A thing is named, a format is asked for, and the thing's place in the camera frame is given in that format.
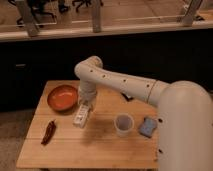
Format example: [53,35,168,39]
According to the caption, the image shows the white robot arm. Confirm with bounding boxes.
[74,56,213,171]

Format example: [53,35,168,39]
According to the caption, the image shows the clear plastic cup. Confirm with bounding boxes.
[114,113,134,137]

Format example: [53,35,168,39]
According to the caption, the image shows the grey metal window post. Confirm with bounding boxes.
[181,0,203,27]
[15,0,39,37]
[92,0,101,33]

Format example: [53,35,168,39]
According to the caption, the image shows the black office chair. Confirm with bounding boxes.
[26,0,70,22]

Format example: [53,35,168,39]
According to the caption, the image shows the dark red chili pepper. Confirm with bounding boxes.
[41,121,56,145]

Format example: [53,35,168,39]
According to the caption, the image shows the blue sponge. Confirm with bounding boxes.
[139,117,157,138]

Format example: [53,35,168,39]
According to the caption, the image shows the orange ceramic bowl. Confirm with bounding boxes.
[47,85,78,112]

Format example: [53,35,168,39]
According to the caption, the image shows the black office chair base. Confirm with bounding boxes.
[72,0,104,13]

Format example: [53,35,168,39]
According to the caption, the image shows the white plastic bottle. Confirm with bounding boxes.
[73,104,90,128]

